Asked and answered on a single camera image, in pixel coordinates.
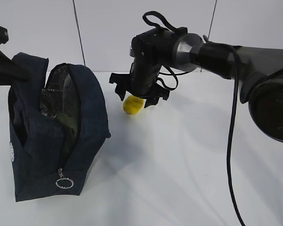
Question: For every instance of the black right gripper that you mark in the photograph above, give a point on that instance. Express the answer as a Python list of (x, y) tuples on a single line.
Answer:
[(152, 50)]

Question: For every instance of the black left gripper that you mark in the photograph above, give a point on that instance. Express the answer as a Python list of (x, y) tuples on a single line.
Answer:
[(9, 70)]

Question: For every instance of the green lidded glass container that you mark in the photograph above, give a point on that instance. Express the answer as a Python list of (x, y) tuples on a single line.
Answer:
[(69, 114)]

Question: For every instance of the yellow lemon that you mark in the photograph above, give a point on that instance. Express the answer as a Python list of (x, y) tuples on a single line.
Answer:
[(132, 105)]

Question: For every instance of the dark blue fabric bag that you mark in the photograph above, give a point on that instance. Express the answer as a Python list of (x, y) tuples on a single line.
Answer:
[(37, 138)]

